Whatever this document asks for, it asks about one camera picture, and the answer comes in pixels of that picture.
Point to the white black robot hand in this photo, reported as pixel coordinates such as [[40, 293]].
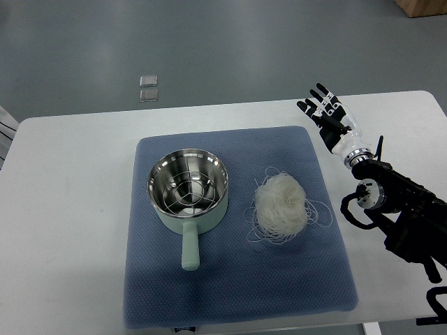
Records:
[[338, 129]]

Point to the white vermicelli bundle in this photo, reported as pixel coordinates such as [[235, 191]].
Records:
[[280, 209]]

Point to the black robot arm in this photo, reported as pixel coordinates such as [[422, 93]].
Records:
[[412, 218]]

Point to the mint green pot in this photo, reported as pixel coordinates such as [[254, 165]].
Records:
[[193, 160]]

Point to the brown cardboard box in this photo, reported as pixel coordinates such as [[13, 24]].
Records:
[[422, 8]]

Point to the blue quilted mat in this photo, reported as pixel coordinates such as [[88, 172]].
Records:
[[237, 280]]

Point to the lower metal floor plate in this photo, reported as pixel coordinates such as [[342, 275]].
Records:
[[149, 95]]

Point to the metal floor plate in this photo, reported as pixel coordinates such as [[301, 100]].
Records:
[[149, 95], [148, 80]]

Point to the upper metal floor plate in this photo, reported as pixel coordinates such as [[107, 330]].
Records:
[[148, 80]]

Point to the black table control panel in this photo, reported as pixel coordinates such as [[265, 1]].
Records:
[[431, 321]]

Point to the striped cloth at left edge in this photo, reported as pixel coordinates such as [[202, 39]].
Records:
[[9, 126]]

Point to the wire steaming rack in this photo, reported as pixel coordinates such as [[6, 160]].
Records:
[[188, 194]]

